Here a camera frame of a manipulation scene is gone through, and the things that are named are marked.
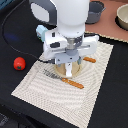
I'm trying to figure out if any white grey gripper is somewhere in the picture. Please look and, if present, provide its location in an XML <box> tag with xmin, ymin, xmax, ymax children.
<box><xmin>43</xmin><ymin>29</ymin><xmax>99</xmax><ymax>72</ymax></box>

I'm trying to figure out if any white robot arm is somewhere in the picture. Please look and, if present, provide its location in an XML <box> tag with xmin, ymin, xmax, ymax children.
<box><xmin>29</xmin><ymin>0</ymin><xmax>99</xmax><ymax>75</ymax></box>

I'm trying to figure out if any round beige plate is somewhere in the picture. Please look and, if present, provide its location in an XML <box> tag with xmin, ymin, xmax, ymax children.
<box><xmin>55</xmin><ymin>62</ymin><xmax>82</xmax><ymax>78</ymax></box>

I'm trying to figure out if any grey pot with lid handles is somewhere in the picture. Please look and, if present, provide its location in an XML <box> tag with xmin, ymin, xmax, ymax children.
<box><xmin>86</xmin><ymin>1</ymin><xmax>106</xmax><ymax>24</ymax></box>

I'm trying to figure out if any red toy tomato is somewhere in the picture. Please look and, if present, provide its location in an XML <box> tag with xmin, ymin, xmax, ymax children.
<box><xmin>13</xmin><ymin>57</ymin><xmax>26</xmax><ymax>71</ymax></box>

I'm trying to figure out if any knife with wooden handle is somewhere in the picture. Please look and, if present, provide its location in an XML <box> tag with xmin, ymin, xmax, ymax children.
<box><xmin>83</xmin><ymin>57</ymin><xmax>96</xmax><ymax>63</ymax></box>

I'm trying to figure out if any beige bowl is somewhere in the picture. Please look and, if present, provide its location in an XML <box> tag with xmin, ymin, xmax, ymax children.
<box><xmin>117</xmin><ymin>4</ymin><xmax>128</xmax><ymax>30</ymax></box>

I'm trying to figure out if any fork with wooden handle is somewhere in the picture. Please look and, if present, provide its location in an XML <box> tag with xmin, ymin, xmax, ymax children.
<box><xmin>43</xmin><ymin>69</ymin><xmax>84</xmax><ymax>89</ymax></box>

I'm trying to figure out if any woven beige placemat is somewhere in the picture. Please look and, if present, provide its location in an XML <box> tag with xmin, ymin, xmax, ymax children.
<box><xmin>11</xmin><ymin>42</ymin><xmax>113</xmax><ymax>128</ymax></box>

